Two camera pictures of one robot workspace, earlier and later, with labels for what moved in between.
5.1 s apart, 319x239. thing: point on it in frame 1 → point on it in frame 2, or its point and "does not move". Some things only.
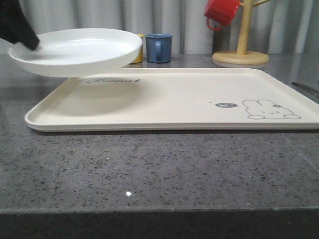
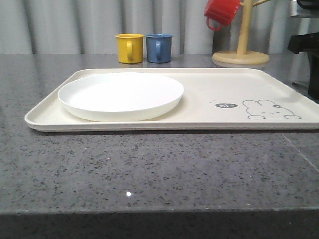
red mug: [221, 12] does not move
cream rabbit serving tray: [175, 99] does not move
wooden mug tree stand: [241, 57] does not move
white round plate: [78, 52] → [120, 97]
